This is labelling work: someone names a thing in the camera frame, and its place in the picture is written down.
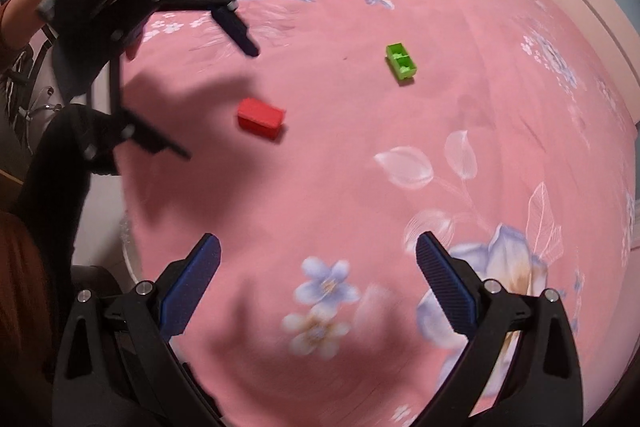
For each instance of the red plastic block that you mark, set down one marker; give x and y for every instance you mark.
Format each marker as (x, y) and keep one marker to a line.
(260, 114)

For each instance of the green plastic block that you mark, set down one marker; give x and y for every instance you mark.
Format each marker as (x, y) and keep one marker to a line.
(402, 66)

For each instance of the pink floral bed sheet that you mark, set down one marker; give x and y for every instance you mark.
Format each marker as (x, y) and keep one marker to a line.
(350, 182)

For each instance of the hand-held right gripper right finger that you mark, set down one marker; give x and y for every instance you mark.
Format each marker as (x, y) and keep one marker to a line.
(445, 284)

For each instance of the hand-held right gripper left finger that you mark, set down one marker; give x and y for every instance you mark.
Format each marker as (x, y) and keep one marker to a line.
(187, 279)

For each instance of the person's left forearm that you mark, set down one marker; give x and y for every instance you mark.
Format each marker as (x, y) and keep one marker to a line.
(17, 22)

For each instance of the black metal chair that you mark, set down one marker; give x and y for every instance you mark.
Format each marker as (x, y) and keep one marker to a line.
(20, 92)

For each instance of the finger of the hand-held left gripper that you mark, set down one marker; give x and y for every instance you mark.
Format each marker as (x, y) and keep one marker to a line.
(150, 138)
(235, 27)

